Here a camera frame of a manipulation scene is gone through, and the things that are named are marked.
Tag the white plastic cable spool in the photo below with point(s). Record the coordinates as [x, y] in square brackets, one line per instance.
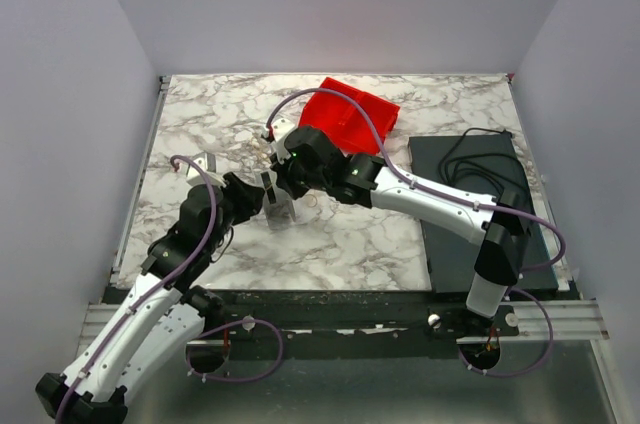
[277, 206]

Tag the aluminium extrusion rail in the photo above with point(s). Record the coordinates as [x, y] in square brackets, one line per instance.
[572, 320]

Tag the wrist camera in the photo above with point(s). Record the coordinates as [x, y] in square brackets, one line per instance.
[197, 169]
[275, 135]

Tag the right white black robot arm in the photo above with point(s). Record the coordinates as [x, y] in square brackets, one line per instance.
[494, 224]

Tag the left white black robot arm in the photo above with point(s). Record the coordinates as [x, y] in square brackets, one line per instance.
[161, 312]

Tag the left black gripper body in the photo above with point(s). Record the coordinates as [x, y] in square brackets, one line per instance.
[251, 193]

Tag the red plastic bin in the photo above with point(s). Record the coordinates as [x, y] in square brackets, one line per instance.
[343, 123]

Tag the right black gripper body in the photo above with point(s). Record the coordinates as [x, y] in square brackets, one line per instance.
[286, 179]

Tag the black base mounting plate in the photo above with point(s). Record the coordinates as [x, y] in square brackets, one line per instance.
[328, 325]

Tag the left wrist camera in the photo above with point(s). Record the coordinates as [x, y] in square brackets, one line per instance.
[197, 169]

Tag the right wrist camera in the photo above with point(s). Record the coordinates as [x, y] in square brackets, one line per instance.
[275, 135]

